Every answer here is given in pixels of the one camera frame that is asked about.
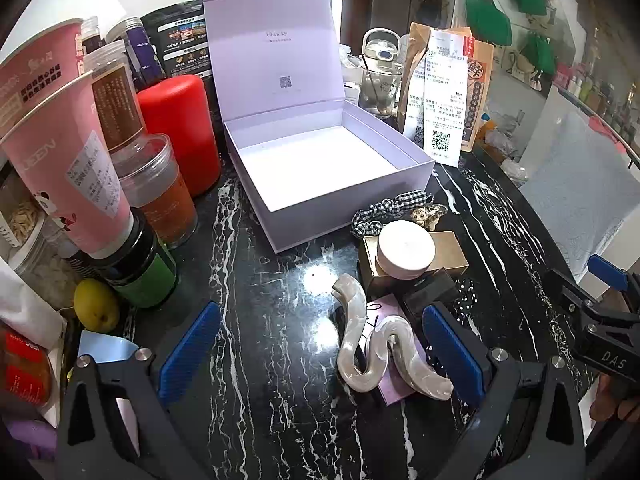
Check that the brown door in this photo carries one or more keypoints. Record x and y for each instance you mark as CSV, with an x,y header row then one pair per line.
x,y
357,5

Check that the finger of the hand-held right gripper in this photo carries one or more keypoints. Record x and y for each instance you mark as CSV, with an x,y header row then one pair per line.
x,y
607,270
575,300

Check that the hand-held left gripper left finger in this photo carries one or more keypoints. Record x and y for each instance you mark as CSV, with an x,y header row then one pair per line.
x,y
192,345

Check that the gold cardboard box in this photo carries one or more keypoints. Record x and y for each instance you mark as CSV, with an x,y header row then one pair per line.
x,y
450,255

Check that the white round tin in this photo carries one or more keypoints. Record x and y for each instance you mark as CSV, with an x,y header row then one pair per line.
x,y
405,250

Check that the red canister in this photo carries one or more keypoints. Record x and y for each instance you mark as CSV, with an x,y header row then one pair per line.
x,y
180,130

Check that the clear plastic bag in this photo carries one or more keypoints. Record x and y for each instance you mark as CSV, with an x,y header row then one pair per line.
x,y
500,142

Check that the row of small bottles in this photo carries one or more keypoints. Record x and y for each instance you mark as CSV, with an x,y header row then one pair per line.
x,y
600,100

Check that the yellow fruit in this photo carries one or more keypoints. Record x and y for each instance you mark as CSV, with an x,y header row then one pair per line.
x,y
97,305

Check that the dark jar clear lid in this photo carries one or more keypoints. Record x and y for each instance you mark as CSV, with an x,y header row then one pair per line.
x,y
90,35

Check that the clear jar brown label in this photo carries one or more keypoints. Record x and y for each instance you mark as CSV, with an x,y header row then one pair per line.
x,y
117,100

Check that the brown paper bag with receipt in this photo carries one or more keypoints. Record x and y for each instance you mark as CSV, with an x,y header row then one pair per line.
x,y
440,100

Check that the pink panda print paper cup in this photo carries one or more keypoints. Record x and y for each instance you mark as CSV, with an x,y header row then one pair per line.
x,y
65,170

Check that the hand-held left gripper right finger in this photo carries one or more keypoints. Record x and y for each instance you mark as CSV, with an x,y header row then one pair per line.
x,y
452,355

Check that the dark hanging bag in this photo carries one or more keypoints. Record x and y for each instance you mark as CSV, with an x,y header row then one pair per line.
x,y
432,10

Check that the clear jar purple label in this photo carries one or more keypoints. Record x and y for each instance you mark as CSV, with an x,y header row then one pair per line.
x,y
142,55

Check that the black polka dot scrunchie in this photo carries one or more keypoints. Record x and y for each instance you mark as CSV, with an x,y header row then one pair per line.
x,y
466,297

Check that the white water bottle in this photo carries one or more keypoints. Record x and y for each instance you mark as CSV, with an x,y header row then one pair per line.
x,y
381,50

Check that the smoky grey square hair claw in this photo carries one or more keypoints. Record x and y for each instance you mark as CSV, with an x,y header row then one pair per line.
x,y
430,292

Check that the purple card box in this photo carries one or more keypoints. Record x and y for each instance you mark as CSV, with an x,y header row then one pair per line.
x,y
390,310

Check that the pearl wavy hair clip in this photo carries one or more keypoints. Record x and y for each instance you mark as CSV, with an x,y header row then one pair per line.
x,y
355,340

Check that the clear jar orange contents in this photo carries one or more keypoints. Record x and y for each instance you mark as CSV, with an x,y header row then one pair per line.
x,y
160,200

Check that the black white checkered scrunchie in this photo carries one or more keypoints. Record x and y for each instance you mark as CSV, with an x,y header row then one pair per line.
x,y
395,205

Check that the clear glass cup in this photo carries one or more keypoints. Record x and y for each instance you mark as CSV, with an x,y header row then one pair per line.
x,y
380,95

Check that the lavender gift box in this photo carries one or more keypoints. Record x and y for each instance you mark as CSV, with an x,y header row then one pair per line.
x,y
300,160

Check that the green jar black lid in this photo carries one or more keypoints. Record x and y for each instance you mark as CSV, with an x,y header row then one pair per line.
x,y
150,275

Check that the person's right hand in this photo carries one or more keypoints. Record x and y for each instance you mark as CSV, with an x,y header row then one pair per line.
x,y
617,400

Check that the black snack bag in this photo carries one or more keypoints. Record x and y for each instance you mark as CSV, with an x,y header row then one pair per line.
x,y
185,35

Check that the star shaped hair clip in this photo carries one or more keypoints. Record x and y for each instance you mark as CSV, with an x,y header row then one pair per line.
x,y
427,216

